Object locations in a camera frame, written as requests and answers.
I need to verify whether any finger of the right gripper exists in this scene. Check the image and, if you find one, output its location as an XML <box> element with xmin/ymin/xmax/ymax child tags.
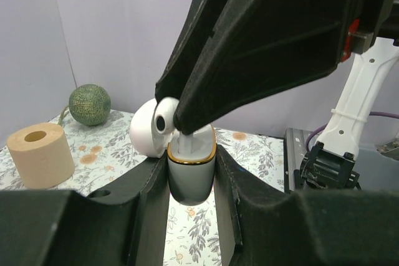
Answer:
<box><xmin>155</xmin><ymin>0</ymin><xmax>228</xmax><ymax>102</ymax></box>
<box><xmin>174</xmin><ymin>0</ymin><xmax>352</xmax><ymax>133</ymax></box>

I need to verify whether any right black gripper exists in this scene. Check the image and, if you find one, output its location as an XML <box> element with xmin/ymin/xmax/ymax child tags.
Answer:
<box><xmin>343</xmin><ymin>0</ymin><xmax>398</xmax><ymax>54</ymax></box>

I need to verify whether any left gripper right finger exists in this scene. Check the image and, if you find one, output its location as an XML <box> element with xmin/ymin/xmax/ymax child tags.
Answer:
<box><xmin>214</xmin><ymin>146</ymin><xmax>398</xmax><ymax>265</ymax></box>

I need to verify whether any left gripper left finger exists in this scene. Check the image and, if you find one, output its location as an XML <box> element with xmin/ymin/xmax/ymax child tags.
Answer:
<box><xmin>1</xmin><ymin>157</ymin><xmax>170</xmax><ymax>265</ymax></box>

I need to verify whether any white earbud charging case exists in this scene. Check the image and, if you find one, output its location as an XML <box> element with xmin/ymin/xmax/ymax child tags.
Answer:
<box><xmin>129</xmin><ymin>98</ymin><xmax>216</xmax><ymax>206</ymax></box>

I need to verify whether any white earbud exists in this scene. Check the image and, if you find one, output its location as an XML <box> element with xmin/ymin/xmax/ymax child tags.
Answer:
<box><xmin>151</xmin><ymin>97</ymin><xmax>193</xmax><ymax>154</ymax></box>

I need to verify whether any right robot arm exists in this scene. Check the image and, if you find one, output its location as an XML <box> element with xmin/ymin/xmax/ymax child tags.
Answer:
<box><xmin>155</xmin><ymin>0</ymin><xmax>398</xmax><ymax>188</ymax></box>

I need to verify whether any floral table mat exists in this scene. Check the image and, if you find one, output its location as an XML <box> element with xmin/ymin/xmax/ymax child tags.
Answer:
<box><xmin>0</xmin><ymin>108</ymin><xmax>286</xmax><ymax>266</ymax></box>

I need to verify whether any beige toilet paper roll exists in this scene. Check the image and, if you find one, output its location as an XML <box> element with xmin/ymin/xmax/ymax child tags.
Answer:
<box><xmin>6</xmin><ymin>123</ymin><xmax>75</xmax><ymax>189</ymax></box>

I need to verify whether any green melon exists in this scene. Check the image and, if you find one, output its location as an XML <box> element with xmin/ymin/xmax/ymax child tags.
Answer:
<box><xmin>57</xmin><ymin>83</ymin><xmax>111</xmax><ymax>126</ymax></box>

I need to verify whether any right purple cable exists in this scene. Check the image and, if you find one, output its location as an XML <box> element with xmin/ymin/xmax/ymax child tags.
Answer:
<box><xmin>307</xmin><ymin>110</ymin><xmax>399</xmax><ymax>142</ymax></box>

